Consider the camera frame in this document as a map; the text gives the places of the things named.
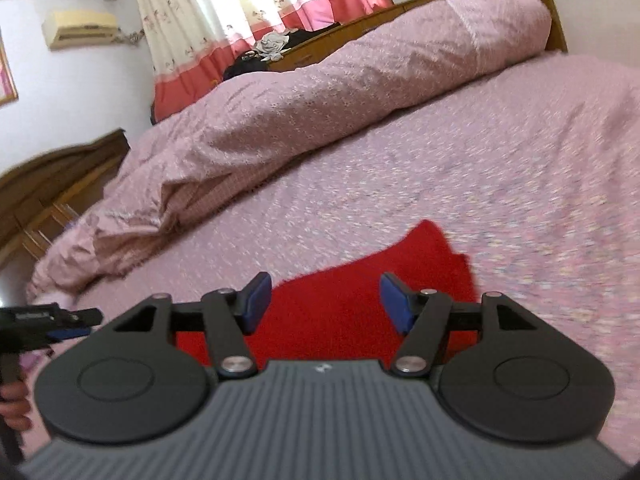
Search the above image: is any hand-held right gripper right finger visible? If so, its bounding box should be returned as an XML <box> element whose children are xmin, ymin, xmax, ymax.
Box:
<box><xmin>379</xmin><ymin>272</ymin><xmax>536</xmax><ymax>378</ymax></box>

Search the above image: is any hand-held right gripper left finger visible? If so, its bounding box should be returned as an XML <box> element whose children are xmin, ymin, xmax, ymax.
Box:
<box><xmin>114</xmin><ymin>271</ymin><xmax>273</xmax><ymax>378</ymax></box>

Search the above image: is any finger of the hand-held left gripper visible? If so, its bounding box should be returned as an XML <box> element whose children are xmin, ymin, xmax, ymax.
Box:
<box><xmin>47</xmin><ymin>326</ymin><xmax>95</xmax><ymax>347</ymax></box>
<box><xmin>57</xmin><ymin>308</ymin><xmax>104</xmax><ymax>327</ymax></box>

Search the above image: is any red knit garment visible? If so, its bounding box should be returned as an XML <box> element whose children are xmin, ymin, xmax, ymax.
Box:
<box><xmin>175</xmin><ymin>220</ymin><xmax>478</xmax><ymax>367</ymax></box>

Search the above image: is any person's left hand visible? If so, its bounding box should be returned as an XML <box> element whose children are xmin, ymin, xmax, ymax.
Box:
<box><xmin>0</xmin><ymin>380</ymin><xmax>34</xmax><ymax>432</ymax></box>

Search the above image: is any wooden cabinet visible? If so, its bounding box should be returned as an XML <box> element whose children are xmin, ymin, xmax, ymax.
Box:
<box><xmin>0</xmin><ymin>129</ymin><xmax>132</xmax><ymax>306</ymax></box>

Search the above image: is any pink floral bedsheet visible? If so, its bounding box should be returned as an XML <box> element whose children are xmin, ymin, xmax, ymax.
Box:
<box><xmin>20</xmin><ymin>52</ymin><xmax>640</xmax><ymax>461</ymax></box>

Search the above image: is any pink floral duvet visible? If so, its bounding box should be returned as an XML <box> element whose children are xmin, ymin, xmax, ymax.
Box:
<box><xmin>25</xmin><ymin>0</ymin><xmax>553</xmax><ymax>307</ymax></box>

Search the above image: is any black cloth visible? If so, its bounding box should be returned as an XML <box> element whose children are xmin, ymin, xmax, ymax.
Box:
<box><xmin>222</xmin><ymin>22</ymin><xmax>344</xmax><ymax>81</ymax></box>

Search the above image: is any grey crumpled cloth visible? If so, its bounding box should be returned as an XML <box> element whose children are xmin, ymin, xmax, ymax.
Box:
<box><xmin>251</xmin><ymin>30</ymin><xmax>292</xmax><ymax>64</ymax></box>

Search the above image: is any pink and cream curtain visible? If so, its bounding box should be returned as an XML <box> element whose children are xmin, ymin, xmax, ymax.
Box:
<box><xmin>131</xmin><ymin>0</ymin><xmax>396</xmax><ymax>124</ymax></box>

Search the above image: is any framed wall picture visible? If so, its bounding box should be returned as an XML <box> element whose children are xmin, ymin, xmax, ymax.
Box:
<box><xmin>0</xmin><ymin>35</ymin><xmax>19</xmax><ymax>109</ymax></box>

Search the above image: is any wall air conditioner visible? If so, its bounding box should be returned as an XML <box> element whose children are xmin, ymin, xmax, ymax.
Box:
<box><xmin>42</xmin><ymin>9</ymin><xmax>121</xmax><ymax>51</ymax></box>

